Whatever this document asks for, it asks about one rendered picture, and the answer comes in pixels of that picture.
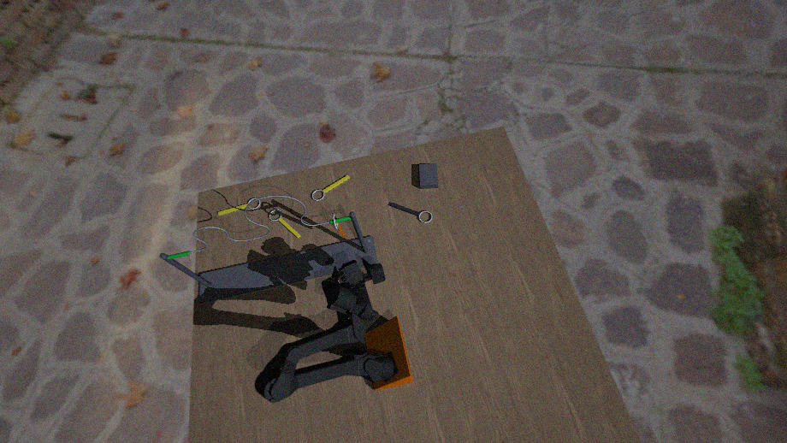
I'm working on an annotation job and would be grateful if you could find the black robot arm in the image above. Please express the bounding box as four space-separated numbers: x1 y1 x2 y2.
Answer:
255 260 399 403

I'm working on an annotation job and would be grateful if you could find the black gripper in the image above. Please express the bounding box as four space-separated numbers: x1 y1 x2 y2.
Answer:
322 258 386 297

